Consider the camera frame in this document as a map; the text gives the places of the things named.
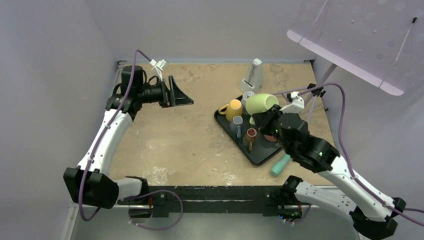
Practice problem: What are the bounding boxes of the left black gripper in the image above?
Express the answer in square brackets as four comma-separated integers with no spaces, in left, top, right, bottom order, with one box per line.
[136,75,193,108]

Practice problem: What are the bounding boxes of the light green mug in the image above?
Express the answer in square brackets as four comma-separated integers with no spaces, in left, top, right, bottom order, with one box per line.
[245,93,279,125]

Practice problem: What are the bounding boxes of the brown mug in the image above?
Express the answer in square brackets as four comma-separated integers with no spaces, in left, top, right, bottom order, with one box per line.
[242,128,257,152]

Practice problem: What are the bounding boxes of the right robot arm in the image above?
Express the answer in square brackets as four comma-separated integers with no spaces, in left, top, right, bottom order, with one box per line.
[252,104,406,240]

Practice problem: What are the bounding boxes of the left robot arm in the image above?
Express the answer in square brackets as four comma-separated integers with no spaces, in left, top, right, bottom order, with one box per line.
[63,65,194,209]

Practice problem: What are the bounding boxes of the pink mug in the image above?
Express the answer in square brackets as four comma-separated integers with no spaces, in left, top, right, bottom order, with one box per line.
[263,134,277,143]

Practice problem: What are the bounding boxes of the blue grey mug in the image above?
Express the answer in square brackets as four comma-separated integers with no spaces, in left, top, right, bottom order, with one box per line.
[229,115,244,139]

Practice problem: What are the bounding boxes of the light grey mug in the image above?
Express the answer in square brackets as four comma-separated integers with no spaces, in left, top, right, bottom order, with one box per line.
[240,91,255,115]

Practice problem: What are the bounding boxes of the yellow mug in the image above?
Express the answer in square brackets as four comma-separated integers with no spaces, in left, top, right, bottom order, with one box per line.
[218,99,243,122]

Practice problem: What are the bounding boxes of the black serving tray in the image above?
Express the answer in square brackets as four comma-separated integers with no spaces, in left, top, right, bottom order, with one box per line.
[213,94,292,167]

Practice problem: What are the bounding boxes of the white metronome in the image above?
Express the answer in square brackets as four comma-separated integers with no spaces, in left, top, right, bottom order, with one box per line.
[239,58,264,93]

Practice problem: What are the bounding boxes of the teal bottle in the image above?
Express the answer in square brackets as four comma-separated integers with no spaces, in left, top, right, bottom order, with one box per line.
[270,154,291,177]

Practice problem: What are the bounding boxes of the tripod stand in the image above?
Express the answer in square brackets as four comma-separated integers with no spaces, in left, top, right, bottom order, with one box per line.
[271,62,338,123]

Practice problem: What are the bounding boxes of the white perforated board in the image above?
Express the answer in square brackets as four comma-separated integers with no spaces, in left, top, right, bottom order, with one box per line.
[287,0,424,96]

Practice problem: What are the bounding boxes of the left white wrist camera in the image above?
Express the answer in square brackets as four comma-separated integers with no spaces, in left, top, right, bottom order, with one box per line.
[149,59,168,82]

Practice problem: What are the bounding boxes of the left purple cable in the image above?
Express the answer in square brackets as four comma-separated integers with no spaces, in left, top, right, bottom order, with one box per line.
[78,49,153,222]

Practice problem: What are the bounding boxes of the purple cable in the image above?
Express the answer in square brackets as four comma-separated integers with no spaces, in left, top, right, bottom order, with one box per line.
[78,49,153,222]
[271,82,424,228]

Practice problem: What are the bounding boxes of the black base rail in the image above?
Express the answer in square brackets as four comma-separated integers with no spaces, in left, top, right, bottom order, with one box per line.
[117,185,314,220]

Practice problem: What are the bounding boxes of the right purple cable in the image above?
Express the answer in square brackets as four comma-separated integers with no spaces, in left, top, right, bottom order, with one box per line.
[271,82,424,228]

